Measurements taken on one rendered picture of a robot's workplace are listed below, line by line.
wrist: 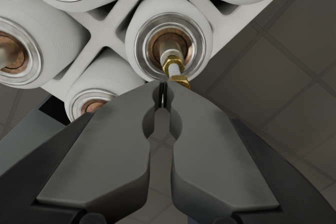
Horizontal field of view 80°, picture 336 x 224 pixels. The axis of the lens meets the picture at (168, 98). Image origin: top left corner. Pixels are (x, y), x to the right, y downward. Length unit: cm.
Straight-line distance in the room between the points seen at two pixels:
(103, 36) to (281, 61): 42
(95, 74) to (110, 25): 7
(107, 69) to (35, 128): 18
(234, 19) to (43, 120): 35
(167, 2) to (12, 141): 29
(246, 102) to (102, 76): 42
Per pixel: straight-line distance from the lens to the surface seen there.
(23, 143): 38
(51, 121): 42
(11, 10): 27
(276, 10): 52
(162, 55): 19
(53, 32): 27
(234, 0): 23
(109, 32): 30
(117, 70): 28
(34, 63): 27
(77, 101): 27
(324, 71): 63
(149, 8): 21
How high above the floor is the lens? 46
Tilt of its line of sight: 60 degrees down
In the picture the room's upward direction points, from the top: 180 degrees clockwise
